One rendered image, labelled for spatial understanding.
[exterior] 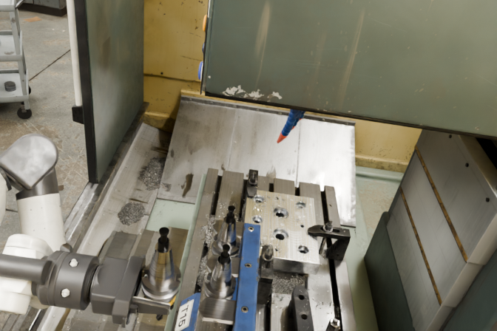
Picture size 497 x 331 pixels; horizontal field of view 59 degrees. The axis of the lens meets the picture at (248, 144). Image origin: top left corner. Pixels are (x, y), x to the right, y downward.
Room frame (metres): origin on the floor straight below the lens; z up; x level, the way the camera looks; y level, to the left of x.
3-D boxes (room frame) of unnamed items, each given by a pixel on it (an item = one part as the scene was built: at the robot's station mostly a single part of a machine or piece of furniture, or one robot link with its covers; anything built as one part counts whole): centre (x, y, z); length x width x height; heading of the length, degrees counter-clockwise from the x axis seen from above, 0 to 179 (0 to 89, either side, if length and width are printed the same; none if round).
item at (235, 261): (0.64, 0.01, 1.21); 0.07 x 0.05 x 0.01; 92
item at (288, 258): (1.03, -0.14, 0.97); 0.29 x 0.23 x 0.05; 2
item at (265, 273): (0.86, -0.11, 0.97); 0.13 x 0.03 x 0.15; 2
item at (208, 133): (1.63, -0.08, 0.75); 0.89 x 0.67 x 0.26; 92
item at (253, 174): (1.20, -0.04, 0.97); 0.13 x 0.03 x 0.15; 2
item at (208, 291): (0.58, 0.01, 1.21); 0.06 x 0.06 x 0.03
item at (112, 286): (0.47, 0.20, 1.32); 0.13 x 0.12 x 0.10; 2
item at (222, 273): (0.58, 0.01, 1.26); 0.04 x 0.04 x 0.07
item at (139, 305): (0.44, 0.11, 1.31); 0.06 x 0.02 x 0.03; 92
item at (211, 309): (0.53, 0.01, 1.21); 0.07 x 0.05 x 0.01; 92
